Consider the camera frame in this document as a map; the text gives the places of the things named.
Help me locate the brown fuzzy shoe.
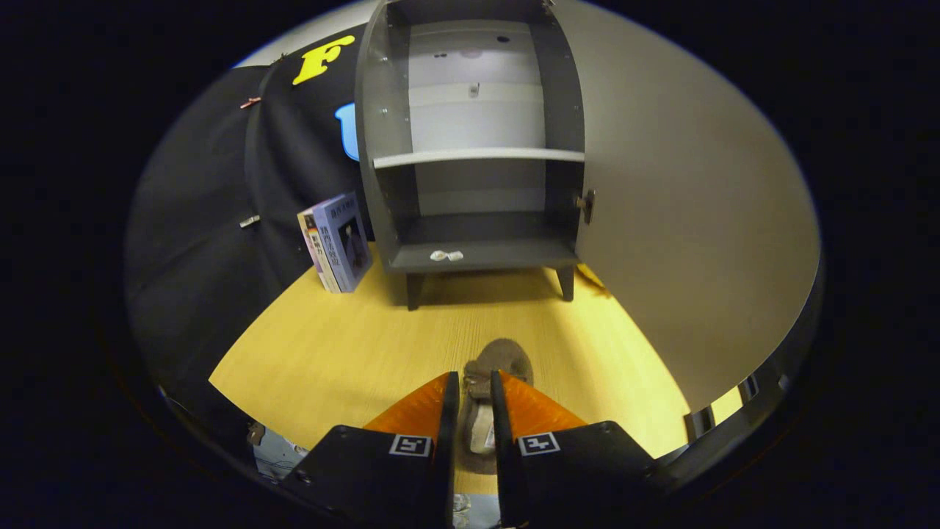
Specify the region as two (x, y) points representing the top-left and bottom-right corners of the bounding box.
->
(459, 338), (535, 475)

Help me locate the white cabinet shelf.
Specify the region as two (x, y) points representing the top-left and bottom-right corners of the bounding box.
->
(372, 148), (586, 170)

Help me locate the black backdrop cloth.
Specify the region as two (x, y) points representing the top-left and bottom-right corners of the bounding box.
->
(125, 29), (383, 471)

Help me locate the grey shoe cabinet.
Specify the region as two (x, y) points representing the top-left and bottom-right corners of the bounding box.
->
(355, 0), (588, 311)

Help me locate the beige shoe cabinet door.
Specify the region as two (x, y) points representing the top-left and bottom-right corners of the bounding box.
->
(551, 0), (823, 442)

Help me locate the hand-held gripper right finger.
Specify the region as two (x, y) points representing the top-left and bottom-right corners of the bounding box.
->
(491, 370), (658, 529)

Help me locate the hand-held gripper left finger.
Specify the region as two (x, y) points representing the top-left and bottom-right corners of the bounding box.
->
(283, 371), (460, 529)

